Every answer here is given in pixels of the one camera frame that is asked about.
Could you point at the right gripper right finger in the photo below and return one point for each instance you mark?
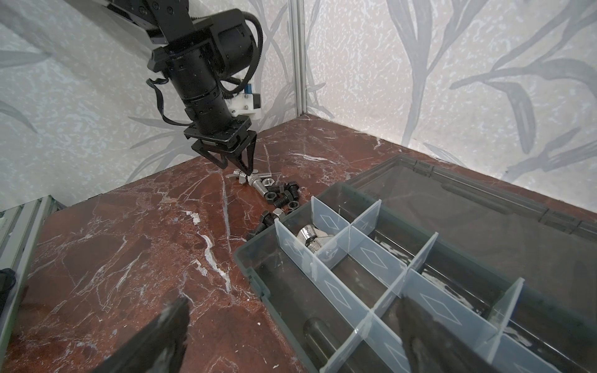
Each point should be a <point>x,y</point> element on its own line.
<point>430,346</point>

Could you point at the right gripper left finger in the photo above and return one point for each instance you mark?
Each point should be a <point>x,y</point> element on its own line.
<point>159,347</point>

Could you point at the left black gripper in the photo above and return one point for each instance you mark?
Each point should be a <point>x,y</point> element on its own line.
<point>234,132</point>

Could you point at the grey plastic compartment organizer box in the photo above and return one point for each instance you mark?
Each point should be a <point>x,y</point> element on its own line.
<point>511,278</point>

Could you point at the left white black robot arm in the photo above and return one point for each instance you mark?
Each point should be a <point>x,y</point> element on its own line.
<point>208,60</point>

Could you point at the pile of black nuts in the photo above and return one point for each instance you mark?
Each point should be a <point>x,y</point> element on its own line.
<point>283,197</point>

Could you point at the silver screws inside organizer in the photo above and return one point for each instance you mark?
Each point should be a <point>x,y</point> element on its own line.
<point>313,238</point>

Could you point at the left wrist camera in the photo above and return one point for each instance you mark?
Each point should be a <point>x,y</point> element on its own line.
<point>246,103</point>

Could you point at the aluminium cage frame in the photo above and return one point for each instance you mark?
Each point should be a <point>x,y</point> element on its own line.
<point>298,39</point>

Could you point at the aluminium front rail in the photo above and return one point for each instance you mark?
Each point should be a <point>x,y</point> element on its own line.
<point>20,230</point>

